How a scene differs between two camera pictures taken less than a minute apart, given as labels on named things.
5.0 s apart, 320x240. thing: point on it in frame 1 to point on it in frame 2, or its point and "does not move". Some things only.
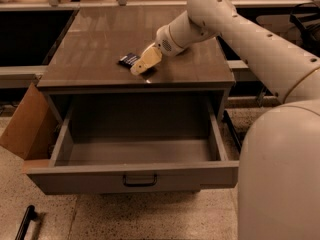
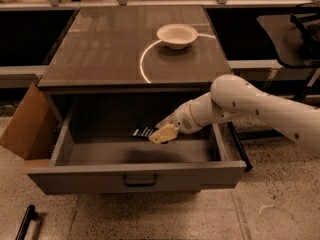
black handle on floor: x=29 y=216 does not move
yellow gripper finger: x=151 y=57 to x=166 y=134
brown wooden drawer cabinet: x=86 y=61 does not move
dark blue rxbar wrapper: x=128 y=60 to x=142 y=132
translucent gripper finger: x=148 y=48 to x=168 y=120
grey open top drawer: x=146 y=147 does not move
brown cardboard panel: x=32 y=128 does not move
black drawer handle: x=124 y=181 does not move
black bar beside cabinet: x=229 y=123 does not move
